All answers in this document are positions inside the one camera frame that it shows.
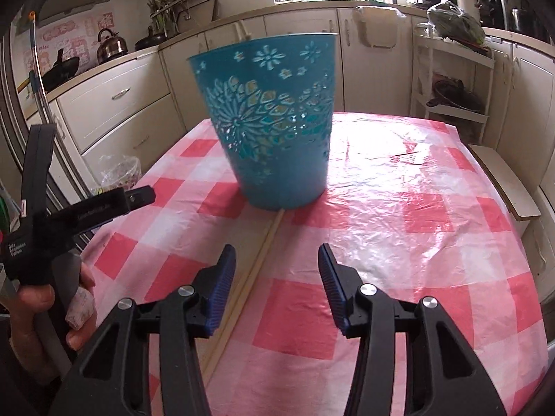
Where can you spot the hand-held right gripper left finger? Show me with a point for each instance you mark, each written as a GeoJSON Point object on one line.
{"type": "Point", "coordinates": [221, 288]}

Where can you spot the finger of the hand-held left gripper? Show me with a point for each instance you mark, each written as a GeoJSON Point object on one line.
{"type": "Point", "coordinates": [108, 210]}

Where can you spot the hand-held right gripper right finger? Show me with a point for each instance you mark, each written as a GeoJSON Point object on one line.
{"type": "Point", "coordinates": [331, 288]}

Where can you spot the teal perforated plastic basket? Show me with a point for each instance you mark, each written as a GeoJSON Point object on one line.
{"type": "Point", "coordinates": [282, 173]}

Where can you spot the person's left hand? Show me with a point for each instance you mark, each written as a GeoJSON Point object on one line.
{"type": "Point", "coordinates": [37, 299]}

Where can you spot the clear plastic bag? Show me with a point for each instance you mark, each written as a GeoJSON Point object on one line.
{"type": "Point", "coordinates": [119, 173]}

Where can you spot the red white checkered tablecloth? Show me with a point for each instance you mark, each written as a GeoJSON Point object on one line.
{"type": "Point", "coordinates": [390, 247]}

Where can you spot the silver refrigerator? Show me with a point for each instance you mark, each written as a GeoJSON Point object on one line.
{"type": "Point", "coordinates": [13, 147]}

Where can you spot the cream drawer cabinet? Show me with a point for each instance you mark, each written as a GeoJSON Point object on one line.
{"type": "Point", "coordinates": [130, 112]}

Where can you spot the black wok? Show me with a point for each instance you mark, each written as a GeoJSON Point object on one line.
{"type": "Point", "coordinates": [60, 71]}

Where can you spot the steel kettle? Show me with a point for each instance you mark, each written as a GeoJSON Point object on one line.
{"type": "Point", "coordinates": [111, 47]}

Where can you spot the black cooking pot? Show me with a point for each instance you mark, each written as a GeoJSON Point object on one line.
{"type": "Point", "coordinates": [149, 42]}

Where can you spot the wooden board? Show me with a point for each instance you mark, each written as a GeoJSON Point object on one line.
{"type": "Point", "coordinates": [503, 182]}

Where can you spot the dark pan with lid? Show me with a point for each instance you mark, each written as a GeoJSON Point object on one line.
{"type": "Point", "coordinates": [455, 97]}

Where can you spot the white hanging bin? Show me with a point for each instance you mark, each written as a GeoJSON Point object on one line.
{"type": "Point", "coordinates": [377, 26]}

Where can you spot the cream sink cabinet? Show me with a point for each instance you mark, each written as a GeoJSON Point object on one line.
{"type": "Point", "coordinates": [303, 19]}

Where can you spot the white shelf rack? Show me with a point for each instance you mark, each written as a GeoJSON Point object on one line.
{"type": "Point", "coordinates": [485, 65]}

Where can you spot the cream tall cabinet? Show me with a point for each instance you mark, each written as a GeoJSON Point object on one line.
{"type": "Point", "coordinates": [524, 95]}

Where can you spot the green vegetable bag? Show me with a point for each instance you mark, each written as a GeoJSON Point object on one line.
{"type": "Point", "coordinates": [455, 24]}

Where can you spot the white thermos jug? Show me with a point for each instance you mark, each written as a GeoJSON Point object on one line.
{"type": "Point", "coordinates": [467, 2]}

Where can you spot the steel pot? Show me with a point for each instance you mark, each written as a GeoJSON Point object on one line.
{"type": "Point", "coordinates": [516, 18]}

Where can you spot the pink wall stickers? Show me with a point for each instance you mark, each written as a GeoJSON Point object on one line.
{"type": "Point", "coordinates": [82, 37]}

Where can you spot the wall utensil rack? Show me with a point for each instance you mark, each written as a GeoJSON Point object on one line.
{"type": "Point", "coordinates": [177, 6]}

